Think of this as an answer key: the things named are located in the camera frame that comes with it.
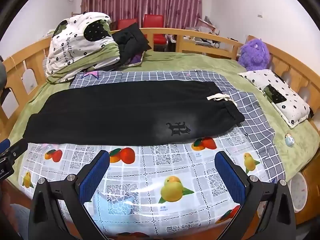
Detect person's left forearm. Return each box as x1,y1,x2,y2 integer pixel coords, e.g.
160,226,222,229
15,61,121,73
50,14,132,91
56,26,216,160
9,203,32,240

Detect pile of cardboard and papers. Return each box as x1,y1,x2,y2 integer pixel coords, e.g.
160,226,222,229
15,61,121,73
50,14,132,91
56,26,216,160
184,15,222,49

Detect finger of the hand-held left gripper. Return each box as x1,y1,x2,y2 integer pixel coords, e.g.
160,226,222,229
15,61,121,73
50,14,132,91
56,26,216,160
0,138,29,161

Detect fruit print plastic tablecloth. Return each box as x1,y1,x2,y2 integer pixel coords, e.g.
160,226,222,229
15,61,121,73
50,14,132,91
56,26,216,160
7,130,268,240

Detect white floral pillow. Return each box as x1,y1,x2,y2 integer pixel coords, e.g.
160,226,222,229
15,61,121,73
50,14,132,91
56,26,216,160
238,69,312,128

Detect black jacket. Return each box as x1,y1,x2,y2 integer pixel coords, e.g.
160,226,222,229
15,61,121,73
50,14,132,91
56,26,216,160
111,22,152,67

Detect wooden bed frame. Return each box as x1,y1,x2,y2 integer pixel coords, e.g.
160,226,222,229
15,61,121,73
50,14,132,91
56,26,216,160
0,27,320,230

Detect red chair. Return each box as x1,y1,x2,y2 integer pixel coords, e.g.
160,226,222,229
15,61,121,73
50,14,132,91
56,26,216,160
117,18,138,30
143,14,167,52

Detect black pants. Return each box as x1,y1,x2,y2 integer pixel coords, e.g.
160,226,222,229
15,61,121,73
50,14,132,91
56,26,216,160
22,79,245,147

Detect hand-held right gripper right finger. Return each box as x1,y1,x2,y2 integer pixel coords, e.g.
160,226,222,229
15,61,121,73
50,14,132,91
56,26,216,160
214,151,297,240

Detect green blanket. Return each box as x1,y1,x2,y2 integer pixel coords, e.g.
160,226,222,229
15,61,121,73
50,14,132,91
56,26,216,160
5,51,320,180

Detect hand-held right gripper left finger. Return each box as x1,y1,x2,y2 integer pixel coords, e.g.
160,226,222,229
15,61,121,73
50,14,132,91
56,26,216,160
29,151,111,240

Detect purple plush toy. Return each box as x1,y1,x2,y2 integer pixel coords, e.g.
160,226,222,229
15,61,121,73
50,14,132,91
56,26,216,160
237,38,271,72

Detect grey checked sheet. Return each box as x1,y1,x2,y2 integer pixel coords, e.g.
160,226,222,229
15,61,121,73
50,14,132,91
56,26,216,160
69,69,287,183

